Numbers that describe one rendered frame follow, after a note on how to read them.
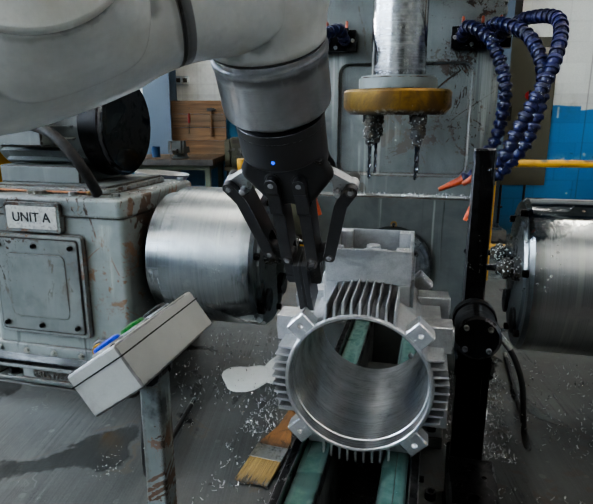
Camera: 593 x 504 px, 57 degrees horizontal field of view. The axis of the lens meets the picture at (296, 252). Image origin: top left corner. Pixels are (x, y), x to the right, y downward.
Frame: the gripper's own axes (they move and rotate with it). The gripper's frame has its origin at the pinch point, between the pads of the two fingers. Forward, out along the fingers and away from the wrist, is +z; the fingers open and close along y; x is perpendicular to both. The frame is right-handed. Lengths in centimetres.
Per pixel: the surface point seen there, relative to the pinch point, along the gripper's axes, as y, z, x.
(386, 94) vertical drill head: -5.0, -0.7, -39.1
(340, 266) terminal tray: -2.8, 2.9, -5.0
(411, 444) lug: -12.1, 14.0, 10.1
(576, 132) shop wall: -156, 297, -509
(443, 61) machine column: -13, 7, -66
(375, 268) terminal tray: -6.8, 2.9, -5.1
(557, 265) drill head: -30.6, 16.7, -21.4
